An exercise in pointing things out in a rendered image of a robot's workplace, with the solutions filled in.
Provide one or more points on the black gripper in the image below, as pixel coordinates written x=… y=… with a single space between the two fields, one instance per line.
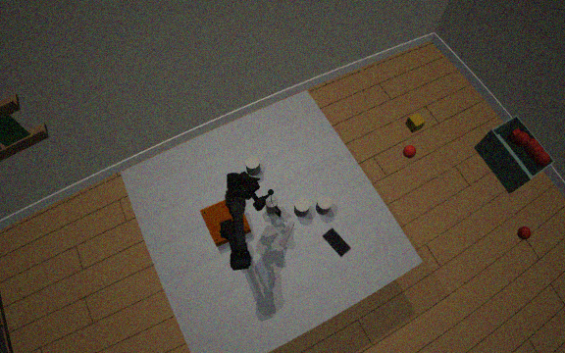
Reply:
x=259 y=202

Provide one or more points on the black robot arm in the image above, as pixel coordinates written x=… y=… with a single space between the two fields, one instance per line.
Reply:
x=234 y=231

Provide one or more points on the french press with black knob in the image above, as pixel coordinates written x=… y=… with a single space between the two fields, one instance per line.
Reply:
x=271 y=207

